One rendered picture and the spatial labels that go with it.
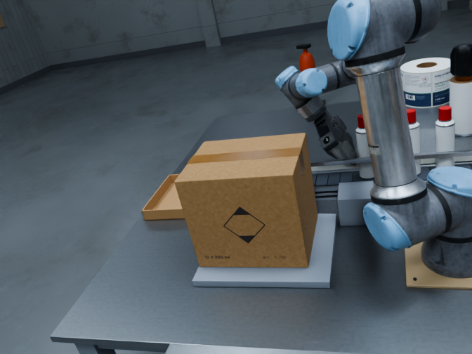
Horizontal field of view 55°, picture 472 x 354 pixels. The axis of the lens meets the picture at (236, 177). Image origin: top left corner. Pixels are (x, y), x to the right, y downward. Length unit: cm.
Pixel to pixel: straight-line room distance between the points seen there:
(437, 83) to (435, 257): 95
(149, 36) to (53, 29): 226
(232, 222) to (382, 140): 42
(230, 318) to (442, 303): 47
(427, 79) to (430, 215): 100
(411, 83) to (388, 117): 103
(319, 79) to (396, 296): 58
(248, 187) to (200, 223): 18
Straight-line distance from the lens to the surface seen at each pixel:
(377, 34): 91
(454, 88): 167
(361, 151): 142
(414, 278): 115
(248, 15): 900
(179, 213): 154
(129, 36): 1005
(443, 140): 142
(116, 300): 130
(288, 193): 106
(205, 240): 120
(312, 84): 125
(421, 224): 102
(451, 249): 114
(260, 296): 116
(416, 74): 195
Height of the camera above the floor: 159
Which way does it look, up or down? 26 degrees down
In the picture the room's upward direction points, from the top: 13 degrees counter-clockwise
